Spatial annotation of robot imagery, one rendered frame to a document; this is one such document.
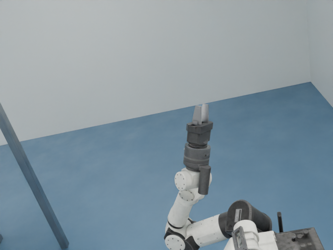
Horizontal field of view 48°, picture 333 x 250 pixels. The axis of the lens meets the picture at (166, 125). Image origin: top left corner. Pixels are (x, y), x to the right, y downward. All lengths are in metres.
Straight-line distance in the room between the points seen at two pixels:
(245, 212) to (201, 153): 0.24
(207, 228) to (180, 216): 0.11
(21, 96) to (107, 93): 1.18
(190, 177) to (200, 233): 0.23
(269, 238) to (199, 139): 0.37
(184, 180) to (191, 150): 0.10
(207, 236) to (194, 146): 0.34
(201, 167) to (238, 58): 3.84
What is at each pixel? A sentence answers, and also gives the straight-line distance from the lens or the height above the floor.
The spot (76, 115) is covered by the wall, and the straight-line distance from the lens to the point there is 5.44.
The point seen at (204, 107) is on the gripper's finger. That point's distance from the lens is 1.28.
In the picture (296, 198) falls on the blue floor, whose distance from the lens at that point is 3.44.
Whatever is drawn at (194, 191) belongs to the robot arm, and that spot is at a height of 1.41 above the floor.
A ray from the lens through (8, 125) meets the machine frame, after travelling 2.99.
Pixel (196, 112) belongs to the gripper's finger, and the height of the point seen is 1.71.
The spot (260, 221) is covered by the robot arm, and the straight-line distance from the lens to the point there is 1.35.
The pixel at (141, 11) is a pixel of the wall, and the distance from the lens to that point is 4.81.
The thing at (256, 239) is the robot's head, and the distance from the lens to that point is 1.12.
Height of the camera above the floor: 2.27
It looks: 28 degrees down
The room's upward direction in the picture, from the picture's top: 15 degrees counter-clockwise
